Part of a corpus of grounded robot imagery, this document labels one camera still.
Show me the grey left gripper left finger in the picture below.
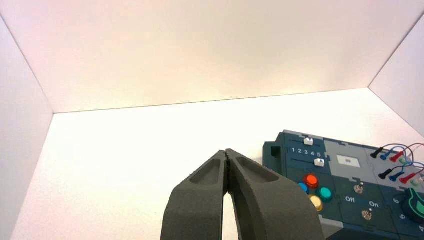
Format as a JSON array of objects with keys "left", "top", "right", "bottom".
[{"left": 160, "top": 150, "right": 229, "bottom": 240}]

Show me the blue banana plug cable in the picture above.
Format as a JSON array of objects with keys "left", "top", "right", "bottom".
[{"left": 379, "top": 147, "right": 424, "bottom": 182}]

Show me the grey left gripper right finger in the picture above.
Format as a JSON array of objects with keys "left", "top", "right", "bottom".
[{"left": 226, "top": 148, "right": 326, "bottom": 240}]

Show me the white banana plug cable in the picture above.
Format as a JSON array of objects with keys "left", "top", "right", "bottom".
[{"left": 398, "top": 156, "right": 424, "bottom": 188}]

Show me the yellow round push button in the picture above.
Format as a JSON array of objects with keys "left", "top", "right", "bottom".
[{"left": 308, "top": 194, "right": 324, "bottom": 213}]

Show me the black banana plug cable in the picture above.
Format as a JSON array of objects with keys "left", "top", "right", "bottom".
[{"left": 370, "top": 143, "right": 415, "bottom": 181}]

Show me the red round push button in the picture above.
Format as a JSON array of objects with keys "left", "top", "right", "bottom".
[{"left": 303, "top": 174, "right": 320, "bottom": 190}]

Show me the teal grey control panel box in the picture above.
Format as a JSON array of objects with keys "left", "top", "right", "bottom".
[{"left": 262, "top": 129, "right": 424, "bottom": 240}]

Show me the red banana plug cable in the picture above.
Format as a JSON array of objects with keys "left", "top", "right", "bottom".
[{"left": 389, "top": 143, "right": 424, "bottom": 185}]

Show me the white digital display window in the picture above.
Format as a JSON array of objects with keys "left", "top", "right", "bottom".
[{"left": 336, "top": 154, "right": 361, "bottom": 169}]

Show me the black green rotary knob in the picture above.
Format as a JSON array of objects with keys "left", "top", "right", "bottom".
[{"left": 401, "top": 187, "right": 424, "bottom": 225}]

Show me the green round push button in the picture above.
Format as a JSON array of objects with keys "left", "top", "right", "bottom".
[{"left": 316, "top": 187, "right": 334, "bottom": 203}]

